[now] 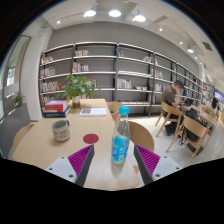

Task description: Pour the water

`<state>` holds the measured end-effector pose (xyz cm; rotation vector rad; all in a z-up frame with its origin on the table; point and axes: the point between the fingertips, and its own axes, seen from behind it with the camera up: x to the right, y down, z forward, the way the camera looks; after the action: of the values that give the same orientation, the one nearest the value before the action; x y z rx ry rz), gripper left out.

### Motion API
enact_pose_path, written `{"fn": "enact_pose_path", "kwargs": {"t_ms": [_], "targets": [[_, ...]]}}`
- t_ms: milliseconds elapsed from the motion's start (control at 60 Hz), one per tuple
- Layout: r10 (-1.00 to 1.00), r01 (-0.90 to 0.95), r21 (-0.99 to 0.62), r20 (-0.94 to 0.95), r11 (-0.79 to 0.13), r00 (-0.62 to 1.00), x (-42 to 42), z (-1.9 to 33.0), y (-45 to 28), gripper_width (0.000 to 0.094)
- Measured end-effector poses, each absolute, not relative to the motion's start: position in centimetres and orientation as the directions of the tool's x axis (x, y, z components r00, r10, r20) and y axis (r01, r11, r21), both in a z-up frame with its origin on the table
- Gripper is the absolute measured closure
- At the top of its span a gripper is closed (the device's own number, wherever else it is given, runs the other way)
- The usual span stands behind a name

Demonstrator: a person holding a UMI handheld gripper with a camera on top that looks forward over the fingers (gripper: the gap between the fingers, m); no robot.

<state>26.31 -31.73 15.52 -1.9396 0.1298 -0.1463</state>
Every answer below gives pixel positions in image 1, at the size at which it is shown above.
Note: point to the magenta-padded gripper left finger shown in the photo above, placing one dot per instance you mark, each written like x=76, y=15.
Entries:
x=60, y=166

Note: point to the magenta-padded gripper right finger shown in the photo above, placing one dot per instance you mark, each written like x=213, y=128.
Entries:
x=165, y=165

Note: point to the clear bottle with blue cap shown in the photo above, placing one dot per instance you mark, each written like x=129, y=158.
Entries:
x=120, y=143

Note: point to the patterned ceramic mug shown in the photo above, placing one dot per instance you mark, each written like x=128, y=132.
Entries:
x=61, y=131

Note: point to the flat round red coaster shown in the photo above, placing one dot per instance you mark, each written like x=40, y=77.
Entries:
x=90, y=138

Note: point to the group of wooden chairs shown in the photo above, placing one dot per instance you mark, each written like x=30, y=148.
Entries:
x=193, y=128

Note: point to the black backpack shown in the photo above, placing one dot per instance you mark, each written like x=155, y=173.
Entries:
x=192, y=115

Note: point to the red book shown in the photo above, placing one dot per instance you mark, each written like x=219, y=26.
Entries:
x=56, y=108

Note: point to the pink book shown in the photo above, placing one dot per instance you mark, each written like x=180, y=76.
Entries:
x=56, y=102

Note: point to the open white book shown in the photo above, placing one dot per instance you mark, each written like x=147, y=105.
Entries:
x=94, y=111

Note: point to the person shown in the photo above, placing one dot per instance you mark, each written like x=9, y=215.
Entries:
x=214, y=106
x=170, y=96

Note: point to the small plant by window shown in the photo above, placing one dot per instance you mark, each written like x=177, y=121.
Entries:
x=17, y=99

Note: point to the green potted plant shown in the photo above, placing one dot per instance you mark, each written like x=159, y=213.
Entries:
x=77, y=87

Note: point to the grey shelf unit with books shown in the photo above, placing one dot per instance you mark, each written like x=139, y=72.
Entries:
x=100, y=63

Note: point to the group of ceiling lights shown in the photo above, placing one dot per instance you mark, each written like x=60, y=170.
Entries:
x=115, y=13

